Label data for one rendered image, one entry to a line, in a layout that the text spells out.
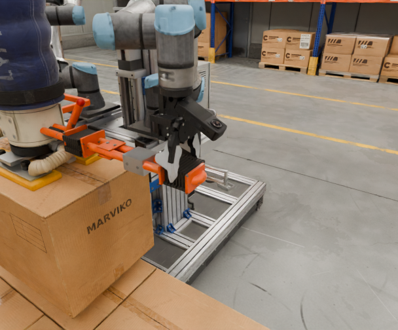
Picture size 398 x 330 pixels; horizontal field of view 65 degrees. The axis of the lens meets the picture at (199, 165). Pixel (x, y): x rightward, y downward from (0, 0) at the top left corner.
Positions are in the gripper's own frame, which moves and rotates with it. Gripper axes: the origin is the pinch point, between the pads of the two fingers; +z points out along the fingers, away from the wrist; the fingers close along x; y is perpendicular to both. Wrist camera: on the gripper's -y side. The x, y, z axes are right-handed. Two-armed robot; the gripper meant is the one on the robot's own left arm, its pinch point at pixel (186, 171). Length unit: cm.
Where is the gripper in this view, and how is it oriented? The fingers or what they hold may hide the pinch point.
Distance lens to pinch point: 75.3
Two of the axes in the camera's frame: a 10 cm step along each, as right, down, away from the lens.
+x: -5.4, 4.0, -7.4
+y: -8.4, -2.6, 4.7
